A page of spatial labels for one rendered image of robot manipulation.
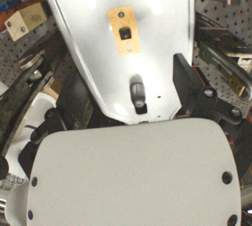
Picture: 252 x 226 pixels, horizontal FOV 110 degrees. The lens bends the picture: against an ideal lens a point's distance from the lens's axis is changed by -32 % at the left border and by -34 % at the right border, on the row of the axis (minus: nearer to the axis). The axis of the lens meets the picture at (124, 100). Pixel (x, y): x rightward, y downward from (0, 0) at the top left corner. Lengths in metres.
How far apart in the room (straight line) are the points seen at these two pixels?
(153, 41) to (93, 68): 0.12
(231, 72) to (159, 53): 0.13
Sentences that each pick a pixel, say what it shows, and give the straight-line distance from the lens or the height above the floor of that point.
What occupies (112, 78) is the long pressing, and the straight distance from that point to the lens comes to 0.27.
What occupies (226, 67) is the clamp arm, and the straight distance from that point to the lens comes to 0.23.
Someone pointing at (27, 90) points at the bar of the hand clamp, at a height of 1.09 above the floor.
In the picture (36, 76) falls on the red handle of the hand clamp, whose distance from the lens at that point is 0.21.
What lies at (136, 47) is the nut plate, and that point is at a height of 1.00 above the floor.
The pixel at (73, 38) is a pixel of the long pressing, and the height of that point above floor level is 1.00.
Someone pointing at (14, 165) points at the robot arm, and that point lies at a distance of 0.60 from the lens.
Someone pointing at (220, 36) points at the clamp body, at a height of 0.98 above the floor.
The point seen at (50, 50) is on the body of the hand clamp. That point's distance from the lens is 0.25.
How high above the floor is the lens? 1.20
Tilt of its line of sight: 41 degrees down
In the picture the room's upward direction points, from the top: 180 degrees counter-clockwise
